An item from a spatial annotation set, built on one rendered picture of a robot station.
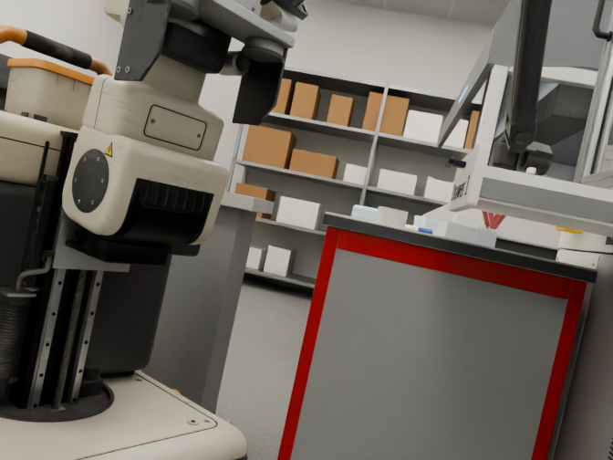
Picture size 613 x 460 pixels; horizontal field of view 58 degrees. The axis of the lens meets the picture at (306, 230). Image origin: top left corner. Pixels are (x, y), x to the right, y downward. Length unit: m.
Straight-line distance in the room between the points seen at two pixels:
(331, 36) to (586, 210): 4.79
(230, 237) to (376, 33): 4.25
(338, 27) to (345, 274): 4.60
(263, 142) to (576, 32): 3.43
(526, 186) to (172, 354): 1.12
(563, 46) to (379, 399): 1.33
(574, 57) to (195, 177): 1.45
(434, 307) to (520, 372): 0.22
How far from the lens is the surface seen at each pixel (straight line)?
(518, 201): 1.02
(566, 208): 1.04
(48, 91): 1.21
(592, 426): 1.25
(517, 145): 1.37
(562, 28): 2.11
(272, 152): 5.05
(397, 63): 5.57
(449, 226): 1.37
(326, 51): 5.64
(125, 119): 0.94
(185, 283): 1.67
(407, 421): 1.30
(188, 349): 1.69
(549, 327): 1.30
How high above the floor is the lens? 0.75
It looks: 2 degrees down
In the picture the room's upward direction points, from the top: 12 degrees clockwise
